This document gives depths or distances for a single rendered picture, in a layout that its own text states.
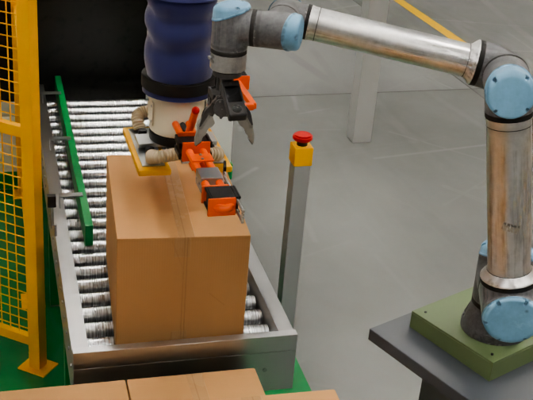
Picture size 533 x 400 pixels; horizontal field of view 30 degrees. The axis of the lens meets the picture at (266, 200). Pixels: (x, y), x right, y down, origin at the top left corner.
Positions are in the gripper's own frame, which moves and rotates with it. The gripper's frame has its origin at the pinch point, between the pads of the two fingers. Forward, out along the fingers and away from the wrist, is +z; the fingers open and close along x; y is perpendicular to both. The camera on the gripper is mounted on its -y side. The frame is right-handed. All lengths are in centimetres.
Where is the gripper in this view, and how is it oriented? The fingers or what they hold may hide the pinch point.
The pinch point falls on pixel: (224, 147)
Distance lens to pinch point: 255.2
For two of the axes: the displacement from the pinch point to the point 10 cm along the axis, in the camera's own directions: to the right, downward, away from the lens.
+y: -2.5, -4.5, 8.6
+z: -0.8, 8.9, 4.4
